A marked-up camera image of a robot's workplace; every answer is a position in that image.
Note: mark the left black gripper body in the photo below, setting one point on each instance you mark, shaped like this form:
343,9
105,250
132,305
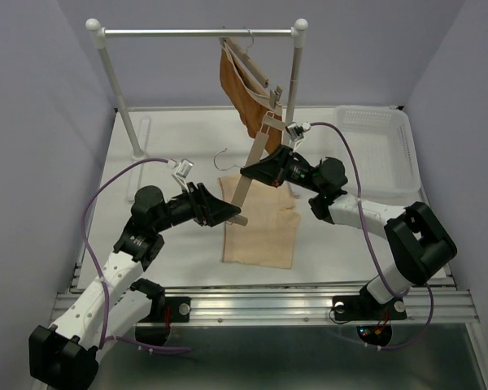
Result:
189,190

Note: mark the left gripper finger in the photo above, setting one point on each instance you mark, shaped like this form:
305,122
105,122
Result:
216,205
216,217

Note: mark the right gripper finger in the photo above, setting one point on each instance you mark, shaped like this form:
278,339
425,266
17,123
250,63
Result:
263,178
266,167

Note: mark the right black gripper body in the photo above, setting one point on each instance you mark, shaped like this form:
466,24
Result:
296,163

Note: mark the wooden clip hanger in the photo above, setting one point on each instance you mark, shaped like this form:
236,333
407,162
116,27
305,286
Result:
254,156

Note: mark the beige underwear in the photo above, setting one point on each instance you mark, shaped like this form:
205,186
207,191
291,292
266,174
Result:
268,239

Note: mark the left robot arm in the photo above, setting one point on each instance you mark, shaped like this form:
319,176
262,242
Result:
67,353

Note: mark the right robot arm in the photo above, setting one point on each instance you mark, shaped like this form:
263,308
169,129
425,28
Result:
419,244

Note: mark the brown underwear on hanger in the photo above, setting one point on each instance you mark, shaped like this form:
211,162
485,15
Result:
249,99

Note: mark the white plastic basket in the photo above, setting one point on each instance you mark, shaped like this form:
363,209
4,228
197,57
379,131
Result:
382,144

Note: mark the white clothes rack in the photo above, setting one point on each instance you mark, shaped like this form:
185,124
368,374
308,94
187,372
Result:
99,35

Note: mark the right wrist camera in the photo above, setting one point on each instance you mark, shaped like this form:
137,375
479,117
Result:
297,133

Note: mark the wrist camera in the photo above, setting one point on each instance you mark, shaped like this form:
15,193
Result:
180,170
297,133

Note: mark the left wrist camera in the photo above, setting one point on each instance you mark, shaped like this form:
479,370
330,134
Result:
180,170

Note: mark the aluminium mounting rail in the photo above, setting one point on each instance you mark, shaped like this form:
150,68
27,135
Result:
299,305

